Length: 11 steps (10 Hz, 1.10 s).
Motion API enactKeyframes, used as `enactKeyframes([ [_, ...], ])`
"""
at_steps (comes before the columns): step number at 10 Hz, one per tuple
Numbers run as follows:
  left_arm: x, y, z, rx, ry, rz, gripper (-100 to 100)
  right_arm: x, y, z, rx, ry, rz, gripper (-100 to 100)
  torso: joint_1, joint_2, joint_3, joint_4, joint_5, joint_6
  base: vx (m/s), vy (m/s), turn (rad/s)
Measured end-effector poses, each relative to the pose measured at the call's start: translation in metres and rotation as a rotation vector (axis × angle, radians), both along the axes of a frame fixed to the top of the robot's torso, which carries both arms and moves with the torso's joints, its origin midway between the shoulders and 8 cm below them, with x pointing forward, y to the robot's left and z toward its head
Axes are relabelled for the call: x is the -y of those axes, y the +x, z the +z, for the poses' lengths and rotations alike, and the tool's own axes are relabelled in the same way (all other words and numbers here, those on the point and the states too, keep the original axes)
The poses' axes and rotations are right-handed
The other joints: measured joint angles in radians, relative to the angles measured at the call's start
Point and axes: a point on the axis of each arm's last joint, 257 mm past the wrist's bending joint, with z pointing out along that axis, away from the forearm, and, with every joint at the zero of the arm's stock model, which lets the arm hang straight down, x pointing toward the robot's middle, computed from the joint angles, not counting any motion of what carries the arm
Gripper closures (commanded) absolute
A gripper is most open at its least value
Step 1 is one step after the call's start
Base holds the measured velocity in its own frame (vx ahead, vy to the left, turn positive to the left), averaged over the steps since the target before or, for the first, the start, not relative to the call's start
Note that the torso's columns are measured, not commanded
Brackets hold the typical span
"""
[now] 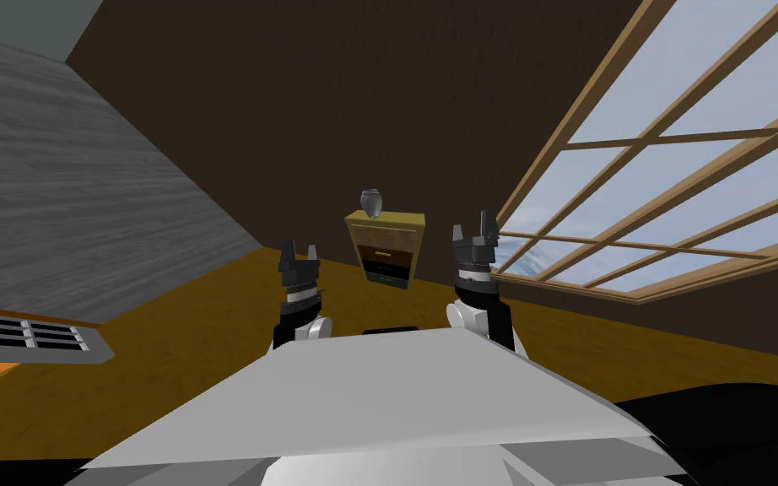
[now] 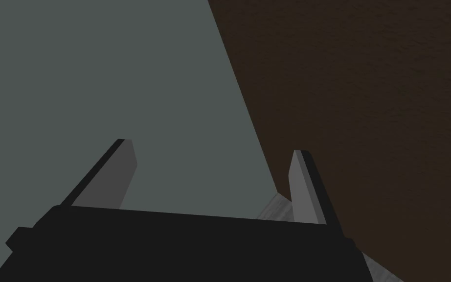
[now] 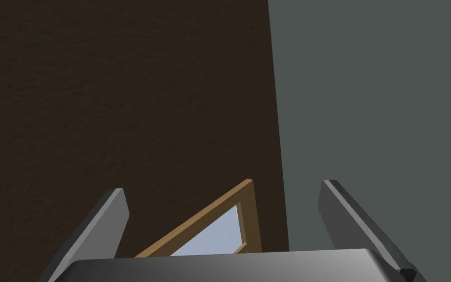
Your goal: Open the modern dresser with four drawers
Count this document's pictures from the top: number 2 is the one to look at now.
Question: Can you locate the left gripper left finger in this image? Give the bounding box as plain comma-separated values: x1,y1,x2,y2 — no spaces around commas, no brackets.
59,139,138,210

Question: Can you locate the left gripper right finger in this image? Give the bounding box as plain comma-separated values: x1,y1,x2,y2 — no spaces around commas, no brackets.
288,149,345,237

